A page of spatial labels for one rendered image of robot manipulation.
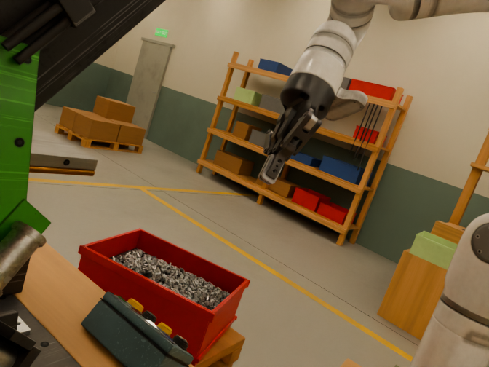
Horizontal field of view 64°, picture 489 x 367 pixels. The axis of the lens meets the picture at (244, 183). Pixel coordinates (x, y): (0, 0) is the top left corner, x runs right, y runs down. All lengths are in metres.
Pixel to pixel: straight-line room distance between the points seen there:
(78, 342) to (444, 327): 0.54
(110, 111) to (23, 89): 6.69
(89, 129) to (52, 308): 5.88
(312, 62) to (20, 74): 0.37
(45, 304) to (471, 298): 0.64
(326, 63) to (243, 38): 7.32
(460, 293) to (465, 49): 5.53
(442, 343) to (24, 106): 0.64
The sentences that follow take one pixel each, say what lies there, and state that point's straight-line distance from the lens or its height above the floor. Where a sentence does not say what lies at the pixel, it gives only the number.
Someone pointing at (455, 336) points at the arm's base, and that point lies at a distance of 0.69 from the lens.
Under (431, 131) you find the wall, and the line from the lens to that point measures 5.90.
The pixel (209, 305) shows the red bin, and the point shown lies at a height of 0.88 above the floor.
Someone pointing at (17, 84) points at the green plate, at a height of 1.23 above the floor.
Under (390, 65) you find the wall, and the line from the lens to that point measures 6.30.
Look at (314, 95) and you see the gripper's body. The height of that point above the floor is 1.33.
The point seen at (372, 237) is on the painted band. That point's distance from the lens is 6.02.
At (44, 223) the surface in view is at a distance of 0.51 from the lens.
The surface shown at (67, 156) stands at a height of 1.13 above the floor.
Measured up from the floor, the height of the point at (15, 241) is 1.08.
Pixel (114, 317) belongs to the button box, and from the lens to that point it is 0.64.
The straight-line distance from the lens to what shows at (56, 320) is 0.68.
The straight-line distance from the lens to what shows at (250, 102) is 6.64.
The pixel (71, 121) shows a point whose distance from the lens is 6.87.
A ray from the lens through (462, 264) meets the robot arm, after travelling 0.68.
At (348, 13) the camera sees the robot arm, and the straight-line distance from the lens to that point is 0.68.
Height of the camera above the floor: 1.28
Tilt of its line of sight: 10 degrees down
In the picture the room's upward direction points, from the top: 19 degrees clockwise
